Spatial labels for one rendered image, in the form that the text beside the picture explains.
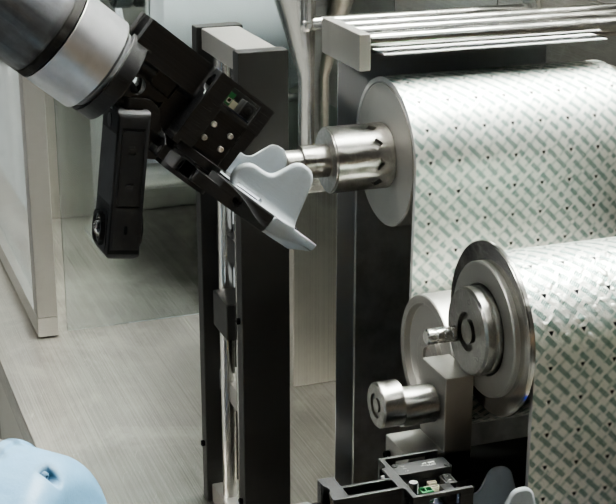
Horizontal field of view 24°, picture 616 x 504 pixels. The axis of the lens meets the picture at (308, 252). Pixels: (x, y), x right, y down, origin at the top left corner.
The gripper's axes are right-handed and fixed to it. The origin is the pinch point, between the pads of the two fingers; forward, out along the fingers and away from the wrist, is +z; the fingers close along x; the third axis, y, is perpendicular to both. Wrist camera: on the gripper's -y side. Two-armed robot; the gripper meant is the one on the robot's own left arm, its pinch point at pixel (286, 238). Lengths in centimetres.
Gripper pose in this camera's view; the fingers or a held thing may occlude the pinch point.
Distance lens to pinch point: 114.2
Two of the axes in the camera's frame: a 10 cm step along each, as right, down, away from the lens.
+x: -3.4, -3.1, 8.9
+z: 7.2, 5.2, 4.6
